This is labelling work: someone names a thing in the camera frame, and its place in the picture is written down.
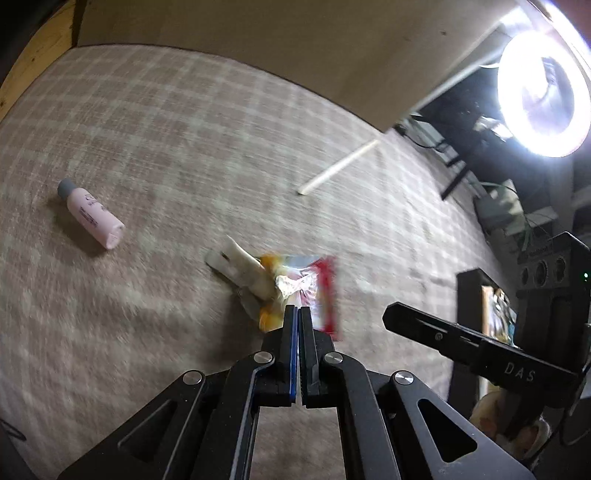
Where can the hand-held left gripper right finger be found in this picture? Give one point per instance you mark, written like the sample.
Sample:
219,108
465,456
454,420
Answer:
307,332

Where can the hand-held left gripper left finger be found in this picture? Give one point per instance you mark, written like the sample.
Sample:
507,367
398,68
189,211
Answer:
288,332

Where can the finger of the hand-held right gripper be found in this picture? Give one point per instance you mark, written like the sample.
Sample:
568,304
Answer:
438,334

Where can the black container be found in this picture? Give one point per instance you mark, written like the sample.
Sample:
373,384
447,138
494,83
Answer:
468,323

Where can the red and white snack packet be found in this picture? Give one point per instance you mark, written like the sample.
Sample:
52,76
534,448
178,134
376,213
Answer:
323,295

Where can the person's right hand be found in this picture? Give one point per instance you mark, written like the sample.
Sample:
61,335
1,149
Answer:
489,410

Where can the colourful packet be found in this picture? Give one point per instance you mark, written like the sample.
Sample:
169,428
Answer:
498,314

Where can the white plastic clip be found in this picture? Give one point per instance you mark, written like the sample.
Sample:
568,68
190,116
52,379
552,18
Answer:
244,272

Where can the white box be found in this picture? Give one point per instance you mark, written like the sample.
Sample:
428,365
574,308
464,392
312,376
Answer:
498,207

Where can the black tripod stand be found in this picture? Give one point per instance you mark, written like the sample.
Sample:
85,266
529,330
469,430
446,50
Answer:
457,182

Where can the flat wooden stick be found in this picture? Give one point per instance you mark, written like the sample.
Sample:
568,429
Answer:
337,168

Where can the checked beige blanket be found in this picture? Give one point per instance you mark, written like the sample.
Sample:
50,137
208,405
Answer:
184,184

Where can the small pink bottle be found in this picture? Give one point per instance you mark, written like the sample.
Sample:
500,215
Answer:
92,217

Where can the wooden cabinet panel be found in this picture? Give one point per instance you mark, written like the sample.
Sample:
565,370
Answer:
277,46

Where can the wooden side panel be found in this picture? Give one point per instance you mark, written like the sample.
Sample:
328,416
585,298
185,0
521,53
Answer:
46,55

